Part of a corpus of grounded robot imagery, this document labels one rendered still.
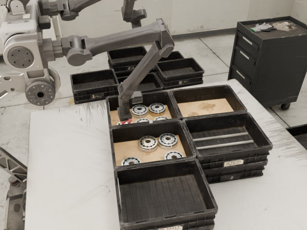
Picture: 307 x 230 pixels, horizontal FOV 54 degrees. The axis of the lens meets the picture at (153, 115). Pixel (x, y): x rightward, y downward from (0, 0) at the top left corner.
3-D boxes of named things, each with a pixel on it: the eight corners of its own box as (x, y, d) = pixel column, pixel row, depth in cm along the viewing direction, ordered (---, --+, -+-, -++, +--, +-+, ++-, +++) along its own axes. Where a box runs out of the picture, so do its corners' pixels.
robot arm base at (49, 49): (44, 60, 124) (37, 31, 116) (64, 57, 126) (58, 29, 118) (44, 69, 117) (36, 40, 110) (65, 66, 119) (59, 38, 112)
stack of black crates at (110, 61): (115, 101, 317) (111, 63, 290) (110, 86, 340) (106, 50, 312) (151, 95, 326) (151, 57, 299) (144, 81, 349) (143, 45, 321)
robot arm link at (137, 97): (119, 83, 156) (122, 96, 152) (140, 80, 158) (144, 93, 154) (118, 96, 166) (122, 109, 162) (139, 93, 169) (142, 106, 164)
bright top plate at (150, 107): (150, 113, 183) (150, 112, 183) (148, 104, 191) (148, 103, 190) (166, 112, 184) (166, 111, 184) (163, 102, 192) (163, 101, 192)
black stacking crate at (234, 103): (180, 135, 174) (181, 119, 167) (168, 105, 197) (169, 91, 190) (244, 127, 180) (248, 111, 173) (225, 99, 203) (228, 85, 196)
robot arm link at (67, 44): (56, 38, 118) (57, 48, 115) (82, 35, 120) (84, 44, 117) (60, 54, 126) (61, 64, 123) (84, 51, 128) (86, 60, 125)
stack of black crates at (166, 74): (163, 117, 296) (164, 77, 268) (154, 100, 318) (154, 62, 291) (200, 110, 305) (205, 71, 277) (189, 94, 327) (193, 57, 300)
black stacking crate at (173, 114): (110, 143, 168) (108, 128, 161) (107, 112, 192) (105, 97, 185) (179, 135, 174) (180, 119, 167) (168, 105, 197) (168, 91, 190)
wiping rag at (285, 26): (278, 33, 280) (279, 29, 278) (265, 24, 297) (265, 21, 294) (304, 29, 286) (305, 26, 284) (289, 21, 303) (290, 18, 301)
